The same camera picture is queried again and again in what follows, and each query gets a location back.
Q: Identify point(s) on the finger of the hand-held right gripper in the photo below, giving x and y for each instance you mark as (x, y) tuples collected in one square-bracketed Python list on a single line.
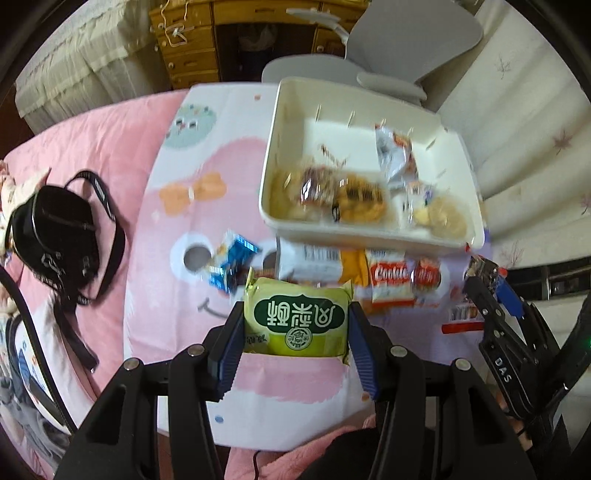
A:
[(501, 364), (510, 295)]

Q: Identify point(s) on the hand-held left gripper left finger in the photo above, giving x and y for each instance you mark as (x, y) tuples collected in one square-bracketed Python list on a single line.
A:
[(231, 350)]

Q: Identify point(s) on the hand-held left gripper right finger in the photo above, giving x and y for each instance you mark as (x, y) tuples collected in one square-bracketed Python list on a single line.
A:
[(364, 355)]

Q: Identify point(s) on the red white snack packet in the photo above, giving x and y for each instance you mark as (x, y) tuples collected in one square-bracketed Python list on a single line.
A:
[(461, 318)]

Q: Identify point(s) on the green snack packet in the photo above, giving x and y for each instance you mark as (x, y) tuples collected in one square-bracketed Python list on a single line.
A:
[(295, 318)]

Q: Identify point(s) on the white red cookie packet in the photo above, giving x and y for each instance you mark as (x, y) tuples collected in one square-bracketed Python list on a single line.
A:
[(390, 277)]

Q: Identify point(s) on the orange snack packet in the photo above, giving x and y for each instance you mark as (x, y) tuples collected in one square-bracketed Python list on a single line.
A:
[(353, 267)]

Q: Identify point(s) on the blue snack packet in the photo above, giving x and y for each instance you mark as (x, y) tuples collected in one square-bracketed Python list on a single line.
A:
[(231, 258)]

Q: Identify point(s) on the clear yellow cake packet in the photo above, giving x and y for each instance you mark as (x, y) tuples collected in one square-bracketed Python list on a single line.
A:
[(441, 214)]

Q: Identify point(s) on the white barcode snack packet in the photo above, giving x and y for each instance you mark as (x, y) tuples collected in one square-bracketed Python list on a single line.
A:
[(309, 256)]

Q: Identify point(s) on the white purple snack packet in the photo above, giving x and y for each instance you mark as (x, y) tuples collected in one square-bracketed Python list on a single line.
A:
[(418, 194)]

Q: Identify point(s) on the orange cracker packet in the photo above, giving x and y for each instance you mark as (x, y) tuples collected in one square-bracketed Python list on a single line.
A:
[(360, 198)]

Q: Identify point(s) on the clear nut mix packet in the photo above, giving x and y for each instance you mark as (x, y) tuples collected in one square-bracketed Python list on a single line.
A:
[(317, 184)]

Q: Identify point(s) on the white packet with red picture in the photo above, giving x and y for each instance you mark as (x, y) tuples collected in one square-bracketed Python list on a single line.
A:
[(392, 152)]

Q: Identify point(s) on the white plastic storage bin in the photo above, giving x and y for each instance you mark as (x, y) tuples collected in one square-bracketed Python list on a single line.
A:
[(332, 134)]

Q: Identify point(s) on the black shoulder bag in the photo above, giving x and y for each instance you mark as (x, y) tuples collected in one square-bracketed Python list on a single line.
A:
[(51, 226)]

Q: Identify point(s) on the person's dark clothing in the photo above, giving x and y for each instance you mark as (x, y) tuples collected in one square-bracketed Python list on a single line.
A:
[(341, 457)]

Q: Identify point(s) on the white floral curtain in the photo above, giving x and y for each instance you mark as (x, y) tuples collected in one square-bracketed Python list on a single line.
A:
[(531, 115)]

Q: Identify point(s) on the cartoon printed tablecloth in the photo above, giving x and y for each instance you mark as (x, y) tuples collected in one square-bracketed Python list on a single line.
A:
[(184, 152)]

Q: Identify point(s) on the cartoon printed pillow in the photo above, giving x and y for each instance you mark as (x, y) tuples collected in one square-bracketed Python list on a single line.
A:
[(27, 369)]

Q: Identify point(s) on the grey office chair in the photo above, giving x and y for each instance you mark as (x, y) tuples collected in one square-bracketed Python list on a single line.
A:
[(415, 27)]

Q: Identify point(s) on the wooden desk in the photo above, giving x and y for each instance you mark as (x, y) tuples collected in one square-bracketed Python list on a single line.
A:
[(194, 46)]

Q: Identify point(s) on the waste bin with bag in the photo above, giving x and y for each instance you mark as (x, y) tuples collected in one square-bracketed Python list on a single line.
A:
[(256, 37)]

